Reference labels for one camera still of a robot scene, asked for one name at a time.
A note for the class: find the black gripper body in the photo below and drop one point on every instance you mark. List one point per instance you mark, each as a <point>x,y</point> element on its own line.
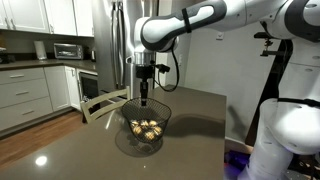
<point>144,71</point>

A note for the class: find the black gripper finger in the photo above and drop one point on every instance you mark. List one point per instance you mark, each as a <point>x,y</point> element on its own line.
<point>145,88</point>
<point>142,92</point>

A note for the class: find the black wire mesh basket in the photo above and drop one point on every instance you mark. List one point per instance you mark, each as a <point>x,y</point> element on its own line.
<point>152,110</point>

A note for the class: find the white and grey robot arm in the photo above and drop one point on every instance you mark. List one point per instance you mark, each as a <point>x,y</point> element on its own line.
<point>288,124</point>

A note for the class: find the white wooden chair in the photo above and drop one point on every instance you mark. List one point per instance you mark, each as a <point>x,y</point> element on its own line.
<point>98,106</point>

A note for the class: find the stainless steel refrigerator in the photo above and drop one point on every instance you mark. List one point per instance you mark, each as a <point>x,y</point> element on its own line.
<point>114,25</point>

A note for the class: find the silver toaster oven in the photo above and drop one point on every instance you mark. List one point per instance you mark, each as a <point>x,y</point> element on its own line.
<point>68,51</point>

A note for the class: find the white upper kitchen cabinets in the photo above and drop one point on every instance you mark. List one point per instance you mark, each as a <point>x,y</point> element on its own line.
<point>59,17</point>

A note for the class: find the white kitchen cabinets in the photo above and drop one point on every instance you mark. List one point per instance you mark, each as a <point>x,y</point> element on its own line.
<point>59,17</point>
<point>29,94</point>

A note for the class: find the white paper towel roll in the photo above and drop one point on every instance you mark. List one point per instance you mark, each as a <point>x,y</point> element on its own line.
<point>40,50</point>

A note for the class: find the white lower kitchen cabinets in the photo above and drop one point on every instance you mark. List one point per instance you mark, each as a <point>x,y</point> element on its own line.
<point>29,94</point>

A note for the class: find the white wall outlet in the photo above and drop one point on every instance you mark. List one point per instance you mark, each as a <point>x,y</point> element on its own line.
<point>220,36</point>

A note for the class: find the black camera stand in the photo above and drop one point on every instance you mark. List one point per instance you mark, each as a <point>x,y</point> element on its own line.
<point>270,90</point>

